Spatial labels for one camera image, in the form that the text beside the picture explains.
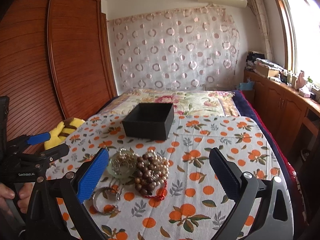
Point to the pink circle sheer curtain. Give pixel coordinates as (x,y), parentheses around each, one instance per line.
(178,49)

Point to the pink figurine on sill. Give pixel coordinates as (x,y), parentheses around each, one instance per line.
(301,82)

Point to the green jade bangle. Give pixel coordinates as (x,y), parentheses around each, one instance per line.
(122,164)

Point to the left hand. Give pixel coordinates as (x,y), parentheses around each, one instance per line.
(8,194)

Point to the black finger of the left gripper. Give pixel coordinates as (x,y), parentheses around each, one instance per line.
(48,156)

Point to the black open jewelry box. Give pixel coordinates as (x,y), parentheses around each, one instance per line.
(149,121)

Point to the window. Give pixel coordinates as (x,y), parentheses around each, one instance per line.
(300,22)

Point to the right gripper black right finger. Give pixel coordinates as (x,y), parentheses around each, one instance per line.
(272,220)

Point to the side window curtain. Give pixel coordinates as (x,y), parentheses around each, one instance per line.
(262,19)

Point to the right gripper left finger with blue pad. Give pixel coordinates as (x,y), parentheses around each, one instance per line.
(76,187)

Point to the wooden side cabinet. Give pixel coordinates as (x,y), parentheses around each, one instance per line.
(292,119)

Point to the blue blanket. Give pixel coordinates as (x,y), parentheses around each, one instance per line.
(255,148)

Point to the floral quilt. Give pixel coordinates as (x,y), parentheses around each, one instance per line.
(201,103)

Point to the cardboard box on cabinet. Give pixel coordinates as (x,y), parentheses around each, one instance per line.
(266,71)

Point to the silver cuff bangle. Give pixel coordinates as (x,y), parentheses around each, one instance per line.
(105,201)

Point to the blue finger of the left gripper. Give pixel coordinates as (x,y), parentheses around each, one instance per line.
(24,141)

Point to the wooden wardrobe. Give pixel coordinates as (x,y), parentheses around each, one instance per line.
(55,62)

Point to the teal tissue pack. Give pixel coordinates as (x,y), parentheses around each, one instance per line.
(246,86)

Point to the yellow plush toy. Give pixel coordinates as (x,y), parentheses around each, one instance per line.
(62,131)

